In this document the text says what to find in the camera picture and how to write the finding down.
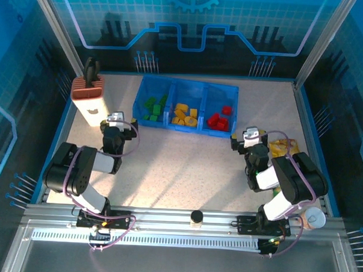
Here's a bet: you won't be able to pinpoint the aluminium frame post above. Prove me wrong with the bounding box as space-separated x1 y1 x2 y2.
24 0 87 77
293 0 359 88

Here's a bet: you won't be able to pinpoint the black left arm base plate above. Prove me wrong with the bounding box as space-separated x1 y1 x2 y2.
76 208 137 231

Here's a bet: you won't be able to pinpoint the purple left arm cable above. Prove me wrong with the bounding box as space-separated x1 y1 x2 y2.
58 118 142 255

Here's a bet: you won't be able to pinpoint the yellow chip bag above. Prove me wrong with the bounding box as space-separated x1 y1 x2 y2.
267 136 300 159

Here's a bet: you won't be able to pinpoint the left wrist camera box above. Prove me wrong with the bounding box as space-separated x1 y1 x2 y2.
105 110 126 130

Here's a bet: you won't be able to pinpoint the black knob on cream base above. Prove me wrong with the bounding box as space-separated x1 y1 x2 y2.
189 209 204 230

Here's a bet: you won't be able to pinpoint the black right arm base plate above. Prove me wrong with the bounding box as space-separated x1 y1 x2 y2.
235 214 292 238

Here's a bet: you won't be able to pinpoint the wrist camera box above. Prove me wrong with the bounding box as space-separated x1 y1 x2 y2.
105 110 126 130
242 125 262 146

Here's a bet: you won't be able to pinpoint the aluminium mounting rail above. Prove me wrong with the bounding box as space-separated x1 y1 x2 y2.
20 202 356 241

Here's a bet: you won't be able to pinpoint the can with silver lid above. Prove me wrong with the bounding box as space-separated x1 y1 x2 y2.
299 206 328 232

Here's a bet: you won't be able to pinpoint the cream knife block brown top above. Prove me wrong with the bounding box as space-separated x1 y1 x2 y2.
69 73 116 128

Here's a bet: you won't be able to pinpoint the black scissors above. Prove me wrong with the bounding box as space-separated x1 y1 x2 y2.
82 57 102 90

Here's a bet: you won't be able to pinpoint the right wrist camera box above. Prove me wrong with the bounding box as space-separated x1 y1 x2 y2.
242 125 262 146

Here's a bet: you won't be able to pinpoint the white slotted cable duct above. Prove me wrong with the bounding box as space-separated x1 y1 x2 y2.
31 227 264 253

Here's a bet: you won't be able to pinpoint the blue plastic bin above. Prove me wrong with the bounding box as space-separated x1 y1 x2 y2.
132 75 175 129
164 78 208 134
199 81 240 139

